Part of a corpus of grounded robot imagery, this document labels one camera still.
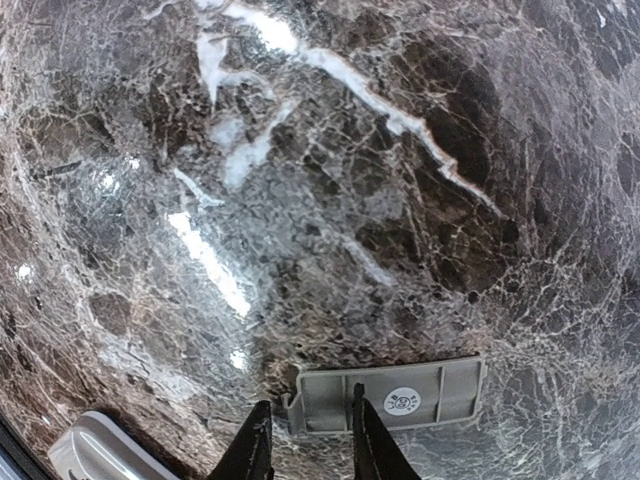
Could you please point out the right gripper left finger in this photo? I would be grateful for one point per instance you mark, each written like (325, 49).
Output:
(249, 456)

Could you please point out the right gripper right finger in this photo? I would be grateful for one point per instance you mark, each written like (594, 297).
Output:
(376, 454)

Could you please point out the grey battery cover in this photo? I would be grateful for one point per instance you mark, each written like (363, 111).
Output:
(404, 396)

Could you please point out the white remote control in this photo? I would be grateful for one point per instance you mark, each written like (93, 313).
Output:
(94, 447)

